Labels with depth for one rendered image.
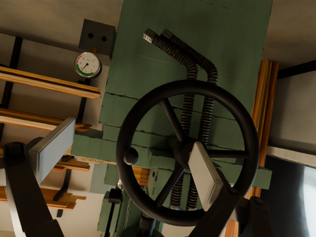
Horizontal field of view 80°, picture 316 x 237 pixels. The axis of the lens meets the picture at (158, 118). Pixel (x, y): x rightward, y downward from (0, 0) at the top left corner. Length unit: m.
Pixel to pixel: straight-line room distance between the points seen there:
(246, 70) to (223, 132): 0.20
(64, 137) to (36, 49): 3.18
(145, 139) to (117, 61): 0.23
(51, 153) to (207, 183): 0.13
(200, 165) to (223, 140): 0.42
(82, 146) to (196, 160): 0.41
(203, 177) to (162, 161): 0.29
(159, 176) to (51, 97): 2.80
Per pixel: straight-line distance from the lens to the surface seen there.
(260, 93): 1.98
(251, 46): 0.68
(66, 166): 2.67
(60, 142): 0.19
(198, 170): 0.19
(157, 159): 0.46
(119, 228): 1.03
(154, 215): 0.40
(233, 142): 0.62
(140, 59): 0.57
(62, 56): 3.22
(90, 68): 0.51
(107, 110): 0.55
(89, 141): 0.56
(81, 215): 3.39
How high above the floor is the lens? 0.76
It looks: 1 degrees down
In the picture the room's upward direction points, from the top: 168 degrees counter-clockwise
